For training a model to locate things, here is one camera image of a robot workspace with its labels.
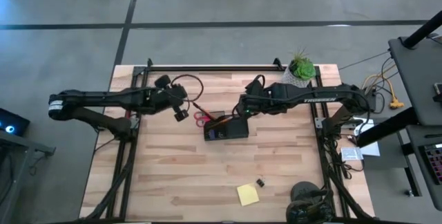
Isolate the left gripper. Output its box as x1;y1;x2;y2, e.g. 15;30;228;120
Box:
146;74;190;123

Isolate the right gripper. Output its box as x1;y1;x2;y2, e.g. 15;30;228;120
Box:
236;74;277;118

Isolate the black mesh desk organizer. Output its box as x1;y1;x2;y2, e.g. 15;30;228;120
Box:
203;110;250;142

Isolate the yellow sticky note pad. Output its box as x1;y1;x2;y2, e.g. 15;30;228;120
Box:
236;183;260;207

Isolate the white patterned plant pot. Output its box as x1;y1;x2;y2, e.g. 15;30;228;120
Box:
281;65;311;88

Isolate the green succulent plant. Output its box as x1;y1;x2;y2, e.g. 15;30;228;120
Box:
288;46;317;82

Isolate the white label card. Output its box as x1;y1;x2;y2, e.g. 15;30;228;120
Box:
339;146;363;161

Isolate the black glossy rounded device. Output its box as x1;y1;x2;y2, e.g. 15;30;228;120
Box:
285;180;335;224

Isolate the white paper sheet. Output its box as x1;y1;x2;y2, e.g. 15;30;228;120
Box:
352;118;381;158

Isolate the grey side table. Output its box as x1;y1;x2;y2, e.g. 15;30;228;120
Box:
0;130;57;224

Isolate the black computer with blue light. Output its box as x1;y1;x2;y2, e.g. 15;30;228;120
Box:
0;108;31;137

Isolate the grey side desk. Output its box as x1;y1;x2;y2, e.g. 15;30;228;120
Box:
387;36;442;127

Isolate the dark grey keyboard desk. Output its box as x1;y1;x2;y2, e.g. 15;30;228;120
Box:
396;125;442;212

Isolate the black pole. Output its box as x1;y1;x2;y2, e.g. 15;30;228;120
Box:
402;9;442;50

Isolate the dark keyboard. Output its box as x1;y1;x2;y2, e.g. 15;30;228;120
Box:
418;142;442;186

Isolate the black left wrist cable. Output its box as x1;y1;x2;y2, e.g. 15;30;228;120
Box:
171;74;205;103

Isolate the black metal table frame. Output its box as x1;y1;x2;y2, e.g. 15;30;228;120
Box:
81;57;377;224

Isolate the black cable bundle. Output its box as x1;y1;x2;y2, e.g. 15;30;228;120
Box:
319;136;363;183

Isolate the thin black floor cable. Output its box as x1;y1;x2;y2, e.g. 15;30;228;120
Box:
338;49;392;71

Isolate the yellow cable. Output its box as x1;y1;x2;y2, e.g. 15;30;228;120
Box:
361;73;405;110

